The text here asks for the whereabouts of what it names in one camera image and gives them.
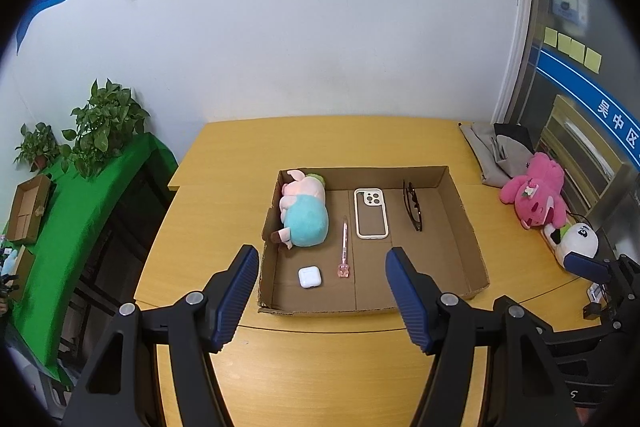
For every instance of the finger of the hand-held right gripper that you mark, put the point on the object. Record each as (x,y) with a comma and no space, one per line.
(587,268)

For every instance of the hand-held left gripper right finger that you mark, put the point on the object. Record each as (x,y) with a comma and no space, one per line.
(410,297)

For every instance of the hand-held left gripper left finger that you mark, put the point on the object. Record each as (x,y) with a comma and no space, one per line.
(237,297)

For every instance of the brown cardboard box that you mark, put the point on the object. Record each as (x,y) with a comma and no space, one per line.
(370,277)

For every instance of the white earbuds case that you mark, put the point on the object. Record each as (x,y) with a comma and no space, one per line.
(310,277)

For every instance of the pink pen with bear charm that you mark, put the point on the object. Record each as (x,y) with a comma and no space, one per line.
(344,247)

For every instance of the black sunglasses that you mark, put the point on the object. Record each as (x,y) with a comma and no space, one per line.
(414,209)

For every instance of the white clear phone case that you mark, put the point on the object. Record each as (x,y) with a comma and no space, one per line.
(369,197)

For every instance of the white panda plush toy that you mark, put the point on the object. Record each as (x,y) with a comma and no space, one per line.
(575,244)

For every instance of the small black white gadget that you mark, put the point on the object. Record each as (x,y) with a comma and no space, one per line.
(592,311)

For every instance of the pink bear plush toy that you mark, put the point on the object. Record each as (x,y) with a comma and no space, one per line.
(537,192)

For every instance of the pink pig plush toy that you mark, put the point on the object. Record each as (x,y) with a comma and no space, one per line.
(305,217)

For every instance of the grey cloth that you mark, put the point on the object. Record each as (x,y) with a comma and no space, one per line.
(487,152)

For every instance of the green cloth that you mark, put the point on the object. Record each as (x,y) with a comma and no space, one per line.
(65,227)

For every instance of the yellow sticky note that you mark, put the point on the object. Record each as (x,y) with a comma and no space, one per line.
(551,38)
(592,60)
(565,43)
(578,51)

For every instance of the large potted green plant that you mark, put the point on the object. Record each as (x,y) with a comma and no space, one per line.
(107,127)

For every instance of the small cardboard box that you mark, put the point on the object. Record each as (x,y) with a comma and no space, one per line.
(22,274)
(30,209)

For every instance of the small potted green plant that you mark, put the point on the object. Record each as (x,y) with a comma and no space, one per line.
(37,147)

